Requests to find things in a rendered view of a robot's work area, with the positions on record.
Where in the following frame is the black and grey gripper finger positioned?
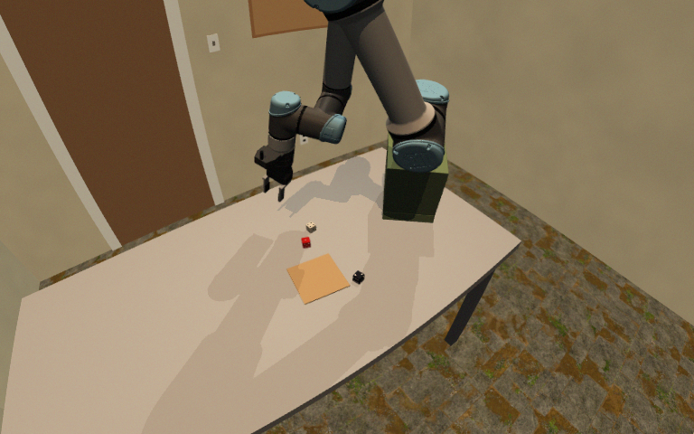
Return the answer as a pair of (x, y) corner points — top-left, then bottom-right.
(278, 181), (291, 202)
(262, 174), (270, 193)

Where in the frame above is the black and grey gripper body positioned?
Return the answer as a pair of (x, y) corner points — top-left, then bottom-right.
(254, 134), (296, 185)

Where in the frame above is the orange flat mat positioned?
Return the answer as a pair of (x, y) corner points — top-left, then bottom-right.
(286, 253), (350, 305)

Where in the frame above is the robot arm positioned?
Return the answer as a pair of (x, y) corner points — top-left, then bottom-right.
(268, 0), (449, 173)

